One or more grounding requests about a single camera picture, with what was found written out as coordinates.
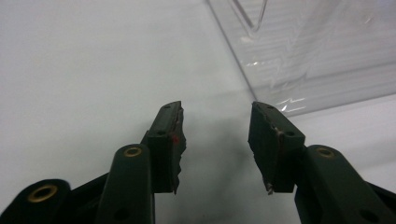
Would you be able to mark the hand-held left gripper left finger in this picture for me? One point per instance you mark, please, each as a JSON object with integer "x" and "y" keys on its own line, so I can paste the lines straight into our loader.
{"x": 163, "y": 155}

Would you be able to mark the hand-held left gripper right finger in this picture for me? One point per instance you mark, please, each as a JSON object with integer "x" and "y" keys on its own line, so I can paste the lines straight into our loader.
{"x": 277, "y": 155}

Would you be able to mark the clear plastic box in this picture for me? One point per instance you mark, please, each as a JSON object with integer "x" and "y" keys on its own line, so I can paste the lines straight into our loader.
{"x": 314, "y": 56}

